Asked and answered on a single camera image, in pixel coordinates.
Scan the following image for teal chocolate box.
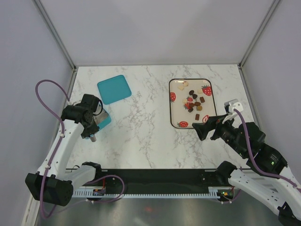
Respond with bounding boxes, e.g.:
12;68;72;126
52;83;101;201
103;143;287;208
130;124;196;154
86;103;111;142

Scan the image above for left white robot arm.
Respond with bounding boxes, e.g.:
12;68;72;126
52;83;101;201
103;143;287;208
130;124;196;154
25;94;103;206

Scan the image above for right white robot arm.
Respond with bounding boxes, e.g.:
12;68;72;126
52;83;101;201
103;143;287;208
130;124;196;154
192;115;301;226

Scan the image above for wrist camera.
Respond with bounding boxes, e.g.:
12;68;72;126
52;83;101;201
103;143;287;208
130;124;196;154
93;103;103;116
224;99;244;121

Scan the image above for metal serving tongs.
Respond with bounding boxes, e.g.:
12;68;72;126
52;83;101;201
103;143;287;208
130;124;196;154
94;112;111;131

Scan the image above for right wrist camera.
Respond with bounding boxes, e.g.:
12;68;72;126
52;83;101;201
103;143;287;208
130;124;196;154
224;99;244;121

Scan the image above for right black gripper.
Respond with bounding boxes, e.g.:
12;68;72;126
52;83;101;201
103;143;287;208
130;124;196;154
191;112;247;157

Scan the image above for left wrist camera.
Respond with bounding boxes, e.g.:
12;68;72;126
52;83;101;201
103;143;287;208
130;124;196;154
93;103;103;116

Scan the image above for brown bar chocolate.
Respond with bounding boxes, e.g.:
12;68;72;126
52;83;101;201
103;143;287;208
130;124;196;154
195;114;200;121

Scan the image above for strawberry pattern tray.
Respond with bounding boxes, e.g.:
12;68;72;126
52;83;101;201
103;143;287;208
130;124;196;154
169;79;217;129

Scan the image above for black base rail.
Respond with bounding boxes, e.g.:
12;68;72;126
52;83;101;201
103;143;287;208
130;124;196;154
92;169;230;195

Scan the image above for teal box lid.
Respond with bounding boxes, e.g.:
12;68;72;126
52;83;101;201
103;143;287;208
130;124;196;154
97;75;132;105

